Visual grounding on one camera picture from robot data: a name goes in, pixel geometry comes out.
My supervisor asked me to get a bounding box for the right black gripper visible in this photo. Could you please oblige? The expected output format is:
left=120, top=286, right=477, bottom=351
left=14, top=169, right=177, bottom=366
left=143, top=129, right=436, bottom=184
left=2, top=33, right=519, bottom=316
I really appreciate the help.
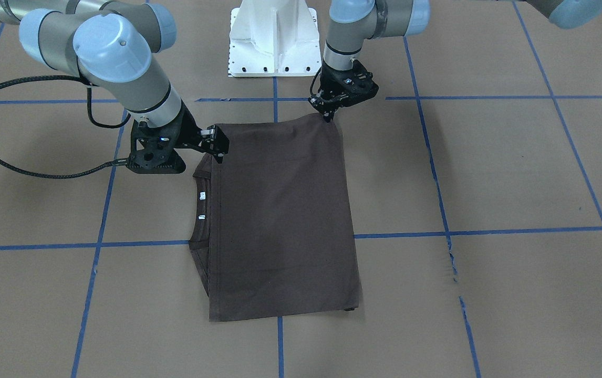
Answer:
left=126, top=103, right=231, bottom=174

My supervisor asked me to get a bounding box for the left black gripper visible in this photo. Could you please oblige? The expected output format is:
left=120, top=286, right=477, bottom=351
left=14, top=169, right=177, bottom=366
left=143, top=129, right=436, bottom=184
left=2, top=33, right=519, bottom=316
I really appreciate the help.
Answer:
left=309, top=60, right=379, bottom=123

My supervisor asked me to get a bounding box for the dark brown t-shirt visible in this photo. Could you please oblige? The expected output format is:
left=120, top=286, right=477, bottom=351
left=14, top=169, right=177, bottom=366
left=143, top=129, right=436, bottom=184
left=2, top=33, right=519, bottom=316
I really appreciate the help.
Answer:
left=190, top=114, right=361, bottom=321

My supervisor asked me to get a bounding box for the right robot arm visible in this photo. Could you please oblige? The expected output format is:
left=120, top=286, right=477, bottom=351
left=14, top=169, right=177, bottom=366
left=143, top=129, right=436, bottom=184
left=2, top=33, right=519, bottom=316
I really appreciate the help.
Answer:
left=0, top=1, right=230, bottom=174

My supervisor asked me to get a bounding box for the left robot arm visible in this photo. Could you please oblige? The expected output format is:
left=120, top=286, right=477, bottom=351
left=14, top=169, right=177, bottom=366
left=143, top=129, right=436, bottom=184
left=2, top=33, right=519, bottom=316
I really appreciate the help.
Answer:
left=308, top=1, right=431, bottom=122

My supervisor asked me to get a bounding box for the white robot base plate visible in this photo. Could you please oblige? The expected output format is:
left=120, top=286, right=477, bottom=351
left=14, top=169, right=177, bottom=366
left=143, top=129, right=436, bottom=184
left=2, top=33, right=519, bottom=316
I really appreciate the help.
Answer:
left=227, top=1, right=321, bottom=77

